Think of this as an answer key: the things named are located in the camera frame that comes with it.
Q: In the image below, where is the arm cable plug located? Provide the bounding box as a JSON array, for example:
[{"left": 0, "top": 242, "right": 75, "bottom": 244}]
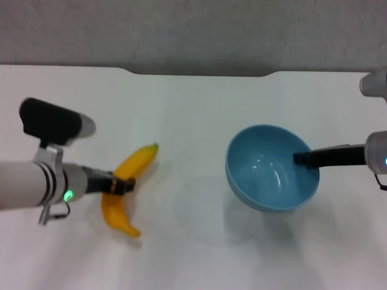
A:
[
  {"left": 38, "top": 202, "right": 72, "bottom": 226},
  {"left": 374, "top": 173, "right": 387, "bottom": 192}
]

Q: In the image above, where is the blue bowl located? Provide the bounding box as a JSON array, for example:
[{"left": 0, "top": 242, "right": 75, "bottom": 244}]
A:
[{"left": 225, "top": 124, "right": 320, "bottom": 214}]

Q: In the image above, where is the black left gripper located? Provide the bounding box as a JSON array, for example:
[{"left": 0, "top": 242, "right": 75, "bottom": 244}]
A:
[{"left": 82, "top": 166, "right": 136, "bottom": 196}]

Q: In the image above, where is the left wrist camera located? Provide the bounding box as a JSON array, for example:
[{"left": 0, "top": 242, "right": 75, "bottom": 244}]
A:
[{"left": 19, "top": 97, "right": 96, "bottom": 148}]

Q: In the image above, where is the yellow banana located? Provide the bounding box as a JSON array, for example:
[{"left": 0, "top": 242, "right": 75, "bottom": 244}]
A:
[{"left": 100, "top": 142, "right": 160, "bottom": 239}]

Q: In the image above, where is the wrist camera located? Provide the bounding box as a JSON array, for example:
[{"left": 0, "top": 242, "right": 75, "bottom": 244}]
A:
[
  {"left": 359, "top": 70, "right": 387, "bottom": 99},
  {"left": 19, "top": 97, "right": 96, "bottom": 148}
]

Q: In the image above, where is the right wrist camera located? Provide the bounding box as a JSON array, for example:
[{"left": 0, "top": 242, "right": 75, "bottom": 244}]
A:
[{"left": 359, "top": 70, "right": 387, "bottom": 99}]

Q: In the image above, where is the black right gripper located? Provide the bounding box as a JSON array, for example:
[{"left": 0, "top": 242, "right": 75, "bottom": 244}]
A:
[{"left": 293, "top": 144, "right": 368, "bottom": 169}]

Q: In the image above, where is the left arm cable plug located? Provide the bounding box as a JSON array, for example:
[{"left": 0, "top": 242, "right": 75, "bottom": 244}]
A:
[{"left": 38, "top": 202, "right": 72, "bottom": 226}]

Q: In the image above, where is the right arm cable plug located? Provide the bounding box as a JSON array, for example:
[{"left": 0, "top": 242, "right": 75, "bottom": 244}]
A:
[{"left": 374, "top": 173, "right": 387, "bottom": 192}]

